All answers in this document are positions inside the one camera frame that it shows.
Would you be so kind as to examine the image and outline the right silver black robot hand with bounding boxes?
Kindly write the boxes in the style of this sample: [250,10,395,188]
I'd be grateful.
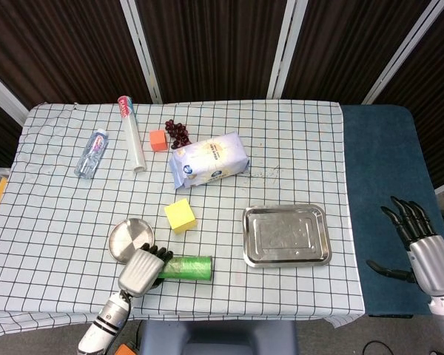
[366,196,444,297]

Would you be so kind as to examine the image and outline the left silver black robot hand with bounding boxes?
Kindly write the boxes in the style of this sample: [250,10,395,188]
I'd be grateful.
[117,242,175,298]

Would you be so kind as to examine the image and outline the green chip can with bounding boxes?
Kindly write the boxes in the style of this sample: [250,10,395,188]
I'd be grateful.
[158,254,215,283]

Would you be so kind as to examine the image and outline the yellow foam block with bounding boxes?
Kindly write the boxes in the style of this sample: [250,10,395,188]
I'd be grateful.
[164,197,198,234]

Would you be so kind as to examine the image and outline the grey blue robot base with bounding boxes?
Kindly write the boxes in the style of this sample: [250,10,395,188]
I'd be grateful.
[138,319,299,355]

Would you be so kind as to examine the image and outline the round steel plate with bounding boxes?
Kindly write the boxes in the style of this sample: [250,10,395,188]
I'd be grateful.
[108,217,156,264]

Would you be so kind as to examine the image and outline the white checked tablecloth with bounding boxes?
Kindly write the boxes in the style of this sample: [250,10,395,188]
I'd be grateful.
[0,98,367,334]

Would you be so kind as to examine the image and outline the clear water bottle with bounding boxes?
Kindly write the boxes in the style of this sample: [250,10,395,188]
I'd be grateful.
[74,128,110,180]

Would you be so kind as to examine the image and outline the plastic wrap roll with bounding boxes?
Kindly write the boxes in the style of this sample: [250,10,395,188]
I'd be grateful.
[117,95,148,174]

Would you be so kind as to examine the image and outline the orange cube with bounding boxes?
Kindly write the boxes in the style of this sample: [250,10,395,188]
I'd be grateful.
[149,129,169,153]

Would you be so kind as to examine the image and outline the pale blue tissue pack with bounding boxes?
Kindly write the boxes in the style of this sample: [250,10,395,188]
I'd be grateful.
[169,132,251,191]

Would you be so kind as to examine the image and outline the dark red grape bunch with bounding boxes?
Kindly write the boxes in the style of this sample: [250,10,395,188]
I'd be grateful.
[164,119,192,150]

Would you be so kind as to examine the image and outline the rectangular steel tray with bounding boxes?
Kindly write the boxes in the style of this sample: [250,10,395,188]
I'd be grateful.
[242,203,333,268]

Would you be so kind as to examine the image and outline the brown folding screen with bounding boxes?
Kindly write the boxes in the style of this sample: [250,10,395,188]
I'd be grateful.
[0,0,444,193]

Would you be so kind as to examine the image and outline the black floor cable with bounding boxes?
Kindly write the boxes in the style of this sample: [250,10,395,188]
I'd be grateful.
[362,339,393,355]

